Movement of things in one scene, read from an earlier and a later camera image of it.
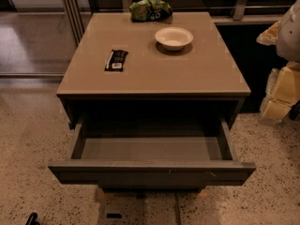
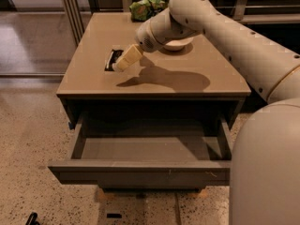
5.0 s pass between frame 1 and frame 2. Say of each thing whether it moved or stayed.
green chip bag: stayed
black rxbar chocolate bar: stayed
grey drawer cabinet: stayed
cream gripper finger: moved
